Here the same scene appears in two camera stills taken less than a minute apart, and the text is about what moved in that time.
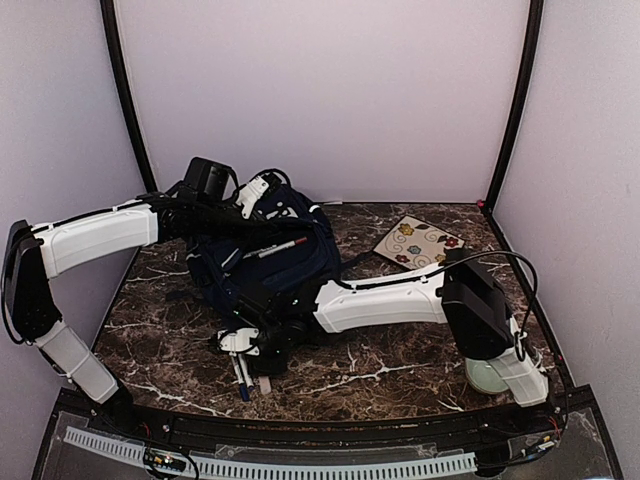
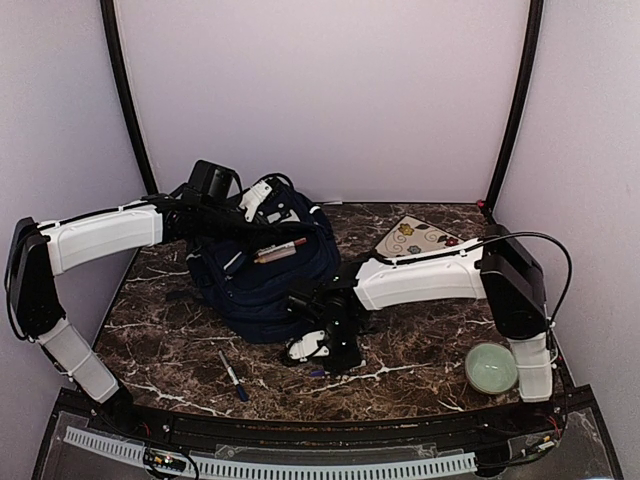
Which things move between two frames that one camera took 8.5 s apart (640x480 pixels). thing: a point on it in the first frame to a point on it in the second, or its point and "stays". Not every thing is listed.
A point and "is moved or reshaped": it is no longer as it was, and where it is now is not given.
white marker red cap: (283, 247) stays
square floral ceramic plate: (416, 244) stays
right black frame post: (525, 106) stays
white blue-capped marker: (244, 390) is moved or reshaped
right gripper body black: (278, 363) to (351, 355)
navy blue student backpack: (234, 274) stays
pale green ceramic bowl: (484, 376) stays
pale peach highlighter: (265, 384) to (277, 255)
